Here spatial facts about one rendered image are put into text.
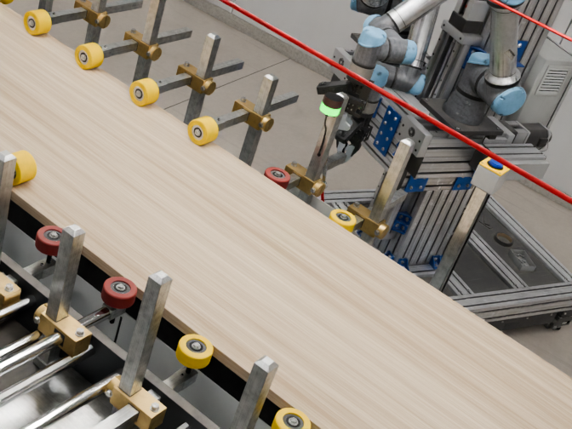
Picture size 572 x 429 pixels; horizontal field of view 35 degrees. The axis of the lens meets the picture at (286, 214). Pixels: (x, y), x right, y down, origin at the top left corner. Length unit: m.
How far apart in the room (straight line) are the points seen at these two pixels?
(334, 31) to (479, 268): 2.18
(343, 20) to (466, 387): 3.73
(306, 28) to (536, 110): 2.48
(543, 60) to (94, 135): 1.71
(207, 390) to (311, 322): 0.30
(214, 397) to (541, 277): 2.39
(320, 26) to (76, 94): 3.08
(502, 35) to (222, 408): 1.48
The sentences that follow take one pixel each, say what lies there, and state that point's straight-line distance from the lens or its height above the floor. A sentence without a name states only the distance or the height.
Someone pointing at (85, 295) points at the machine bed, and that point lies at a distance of 2.36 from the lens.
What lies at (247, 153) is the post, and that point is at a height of 0.82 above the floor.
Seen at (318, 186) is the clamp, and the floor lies 0.86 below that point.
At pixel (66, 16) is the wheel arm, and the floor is 0.95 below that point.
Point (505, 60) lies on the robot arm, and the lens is 3.03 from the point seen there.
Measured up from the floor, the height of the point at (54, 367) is 0.82.
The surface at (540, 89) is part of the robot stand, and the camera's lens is 3.63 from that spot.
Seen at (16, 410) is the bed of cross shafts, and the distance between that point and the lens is 2.13.
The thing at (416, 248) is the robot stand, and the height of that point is 0.32.
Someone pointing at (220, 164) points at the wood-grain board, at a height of 0.90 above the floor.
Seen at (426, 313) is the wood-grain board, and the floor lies 0.90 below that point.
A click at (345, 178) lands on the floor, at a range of 4.81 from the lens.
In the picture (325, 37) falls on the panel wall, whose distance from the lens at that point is 5.80.
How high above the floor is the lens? 2.28
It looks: 32 degrees down
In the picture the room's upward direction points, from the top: 20 degrees clockwise
